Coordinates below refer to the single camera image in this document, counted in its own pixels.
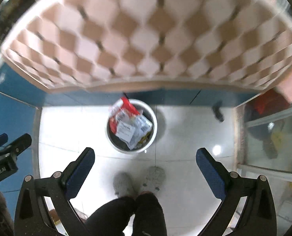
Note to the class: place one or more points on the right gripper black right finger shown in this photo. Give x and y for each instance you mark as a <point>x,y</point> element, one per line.
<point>258,216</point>

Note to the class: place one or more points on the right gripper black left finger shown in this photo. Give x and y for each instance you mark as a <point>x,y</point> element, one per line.
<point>32,216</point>

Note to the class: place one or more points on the red and white sugar bag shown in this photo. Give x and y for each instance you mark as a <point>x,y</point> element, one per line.
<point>126,121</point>

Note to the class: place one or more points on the white trash bin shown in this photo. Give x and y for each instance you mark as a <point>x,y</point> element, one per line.
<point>132,126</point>

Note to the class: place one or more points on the black trouser legs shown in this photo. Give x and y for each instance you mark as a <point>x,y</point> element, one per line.
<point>113,217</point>

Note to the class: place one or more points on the glass door panel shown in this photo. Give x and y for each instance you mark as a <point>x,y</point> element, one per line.
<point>268,139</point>

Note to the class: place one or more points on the left grey sneaker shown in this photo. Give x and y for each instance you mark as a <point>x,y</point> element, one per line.
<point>123,186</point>

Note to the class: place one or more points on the grey sneaker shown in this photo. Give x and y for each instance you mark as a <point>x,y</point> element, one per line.
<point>154,179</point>
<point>123,186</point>

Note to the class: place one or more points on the right grey sneaker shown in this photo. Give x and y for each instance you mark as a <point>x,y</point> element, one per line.
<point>154,179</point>

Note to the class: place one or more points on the small black floor object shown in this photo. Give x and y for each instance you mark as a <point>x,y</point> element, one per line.
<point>216,108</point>

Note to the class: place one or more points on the red item under cabinet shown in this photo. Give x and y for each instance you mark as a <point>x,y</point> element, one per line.
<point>270,102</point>

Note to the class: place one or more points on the checkered pink brown mat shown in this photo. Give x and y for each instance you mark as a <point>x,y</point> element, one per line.
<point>120,45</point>

